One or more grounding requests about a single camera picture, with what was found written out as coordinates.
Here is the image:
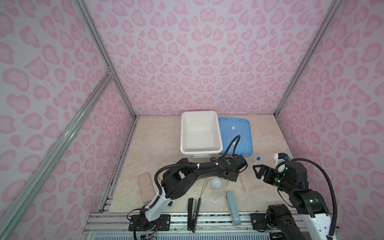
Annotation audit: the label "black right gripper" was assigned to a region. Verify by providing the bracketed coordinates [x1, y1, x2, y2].
[251, 163, 295, 194]

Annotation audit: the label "white plastic storage bin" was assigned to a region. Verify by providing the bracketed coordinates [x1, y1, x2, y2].
[180, 111, 223, 158]

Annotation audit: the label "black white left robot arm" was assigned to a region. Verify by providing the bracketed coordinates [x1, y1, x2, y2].
[130, 155, 248, 232]

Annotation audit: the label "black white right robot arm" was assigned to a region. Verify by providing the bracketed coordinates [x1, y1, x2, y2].
[253, 158, 338, 240]

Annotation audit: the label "clear glass watch dish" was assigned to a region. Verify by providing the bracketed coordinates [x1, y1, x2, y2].
[211, 178, 223, 190]

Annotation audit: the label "small clear glass beaker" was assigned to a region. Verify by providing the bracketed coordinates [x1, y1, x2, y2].
[212, 189, 222, 202]

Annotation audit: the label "metal tweezers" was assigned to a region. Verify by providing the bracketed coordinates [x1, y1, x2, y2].
[199, 178, 209, 198]

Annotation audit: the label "blue plastic bin lid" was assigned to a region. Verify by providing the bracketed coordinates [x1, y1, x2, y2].
[219, 117, 253, 157]

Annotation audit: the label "light blue rectangular case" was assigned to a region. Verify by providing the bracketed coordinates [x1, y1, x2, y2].
[225, 192, 242, 227]

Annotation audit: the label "pink glasses case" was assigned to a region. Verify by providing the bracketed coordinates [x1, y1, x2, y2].
[137, 172, 156, 204]

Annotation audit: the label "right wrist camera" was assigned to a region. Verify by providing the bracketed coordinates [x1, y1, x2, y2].
[274, 153, 290, 165]

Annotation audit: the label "aluminium front rail base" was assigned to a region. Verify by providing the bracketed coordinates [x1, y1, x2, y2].
[81, 211, 285, 240]

